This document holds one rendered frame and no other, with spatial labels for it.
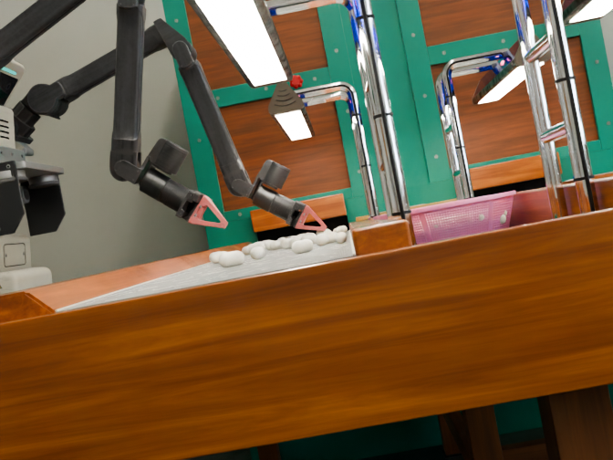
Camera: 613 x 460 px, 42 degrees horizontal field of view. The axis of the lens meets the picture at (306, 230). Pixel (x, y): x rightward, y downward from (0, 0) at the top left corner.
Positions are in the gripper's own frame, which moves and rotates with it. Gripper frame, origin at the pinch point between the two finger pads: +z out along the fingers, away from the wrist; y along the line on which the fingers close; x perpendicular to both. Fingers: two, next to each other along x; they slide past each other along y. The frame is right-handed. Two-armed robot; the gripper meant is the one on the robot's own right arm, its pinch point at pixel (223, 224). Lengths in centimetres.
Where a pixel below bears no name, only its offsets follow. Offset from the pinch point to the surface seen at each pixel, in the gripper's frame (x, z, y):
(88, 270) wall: 60, -65, 166
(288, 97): -31.6, -2.4, 6.9
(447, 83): -56, 27, 29
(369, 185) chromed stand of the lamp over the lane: -24.6, 23.2, 28.5
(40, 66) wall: -6, -127, 165
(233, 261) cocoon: -1, 13, -61
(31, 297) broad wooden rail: 8, 1, -96
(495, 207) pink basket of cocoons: -29, 45, -26
